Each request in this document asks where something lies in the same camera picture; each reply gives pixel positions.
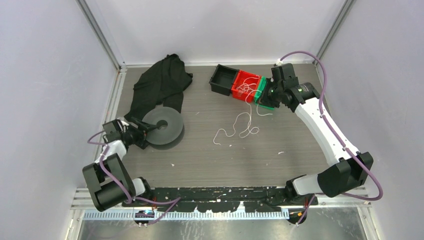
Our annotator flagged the black plastic bin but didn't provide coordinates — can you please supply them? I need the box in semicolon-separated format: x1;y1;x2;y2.
209;64;240;96

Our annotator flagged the green plastic bin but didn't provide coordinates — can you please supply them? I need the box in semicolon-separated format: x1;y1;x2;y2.
254;76;275;110

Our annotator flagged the red plastic bin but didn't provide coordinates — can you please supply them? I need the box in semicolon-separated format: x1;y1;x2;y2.
231;70;262;103

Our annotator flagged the black cloth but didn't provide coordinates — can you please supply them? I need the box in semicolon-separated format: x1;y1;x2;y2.
124;53;193;121

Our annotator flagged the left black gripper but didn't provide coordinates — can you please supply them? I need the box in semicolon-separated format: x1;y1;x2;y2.
121;118;158;150

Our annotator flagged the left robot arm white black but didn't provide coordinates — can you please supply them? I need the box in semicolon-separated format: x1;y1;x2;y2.
82;118;158;212

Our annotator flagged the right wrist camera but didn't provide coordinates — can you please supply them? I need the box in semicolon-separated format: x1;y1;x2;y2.
274;59;283;66

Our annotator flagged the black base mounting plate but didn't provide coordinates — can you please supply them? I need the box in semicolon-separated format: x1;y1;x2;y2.
122;185;319;215

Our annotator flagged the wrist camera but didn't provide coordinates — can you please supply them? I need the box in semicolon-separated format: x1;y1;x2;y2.
274;59;283;66
102;118;129;143

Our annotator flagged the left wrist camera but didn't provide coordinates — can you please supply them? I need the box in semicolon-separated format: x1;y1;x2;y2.
102;118;129;143

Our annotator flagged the white cable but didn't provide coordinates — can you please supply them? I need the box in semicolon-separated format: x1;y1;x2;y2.
212;76;274;147

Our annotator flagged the grey plastic cable spool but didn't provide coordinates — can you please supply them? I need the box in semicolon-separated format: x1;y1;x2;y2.
142;107;185;150

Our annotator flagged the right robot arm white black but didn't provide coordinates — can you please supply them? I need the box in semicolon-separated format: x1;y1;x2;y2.
259;63;374;205

